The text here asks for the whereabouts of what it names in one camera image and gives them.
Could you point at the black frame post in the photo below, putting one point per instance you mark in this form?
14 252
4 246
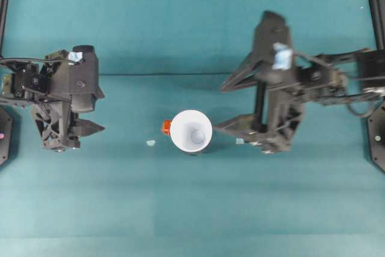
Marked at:
377 10
3 10

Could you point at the white paper cup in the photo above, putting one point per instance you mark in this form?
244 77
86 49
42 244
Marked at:
188 130

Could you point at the small white paper scrap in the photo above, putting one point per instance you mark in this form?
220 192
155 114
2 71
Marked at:
150 143
239 141

